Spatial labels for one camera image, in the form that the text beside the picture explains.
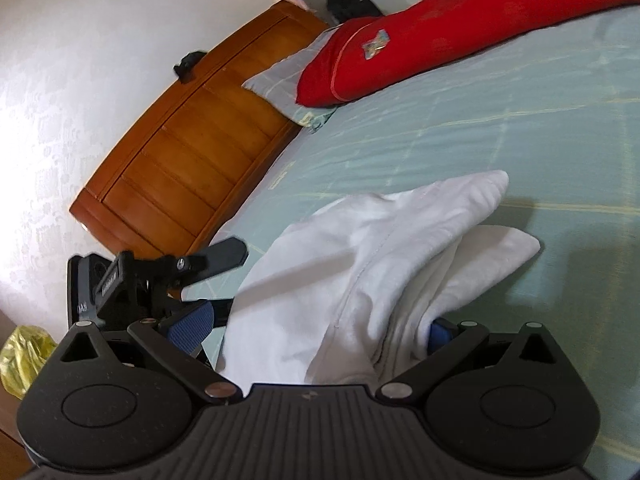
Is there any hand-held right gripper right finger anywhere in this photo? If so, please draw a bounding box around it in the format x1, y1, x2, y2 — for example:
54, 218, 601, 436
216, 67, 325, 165
376, 319, 558, 403

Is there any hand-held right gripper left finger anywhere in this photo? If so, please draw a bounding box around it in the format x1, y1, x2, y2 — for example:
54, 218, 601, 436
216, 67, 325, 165
59, 308, 243, 403

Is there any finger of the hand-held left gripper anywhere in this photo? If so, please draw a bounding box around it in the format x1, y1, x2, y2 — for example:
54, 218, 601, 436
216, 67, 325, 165
172, 239, 249, 288
182, 298, 237, 328

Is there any white printed t-shirt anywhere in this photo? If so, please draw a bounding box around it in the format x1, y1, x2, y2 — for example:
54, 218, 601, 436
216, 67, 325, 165
215, 170, 542, 386

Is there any wooden headboard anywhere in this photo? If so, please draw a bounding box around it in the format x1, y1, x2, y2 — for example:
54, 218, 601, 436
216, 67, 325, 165
69, 0, 331, 261

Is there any yellow plastic bag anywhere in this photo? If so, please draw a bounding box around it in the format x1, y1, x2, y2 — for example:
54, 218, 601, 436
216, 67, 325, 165
0, 325, 58, 401

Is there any grey checked pillow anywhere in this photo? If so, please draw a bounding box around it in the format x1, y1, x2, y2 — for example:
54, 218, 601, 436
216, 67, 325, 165
242, 25, 341, 133

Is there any light blue checked blanket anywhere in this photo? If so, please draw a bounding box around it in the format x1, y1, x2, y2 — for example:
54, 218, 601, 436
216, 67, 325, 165
200, 2, 640, 480

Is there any black backpack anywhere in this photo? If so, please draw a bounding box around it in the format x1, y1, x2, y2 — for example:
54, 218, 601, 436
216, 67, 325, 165
326, 0, 383, 26

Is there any red rolled quilt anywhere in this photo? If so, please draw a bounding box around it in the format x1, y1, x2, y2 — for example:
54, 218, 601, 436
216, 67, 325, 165
296, 0, 640, 108

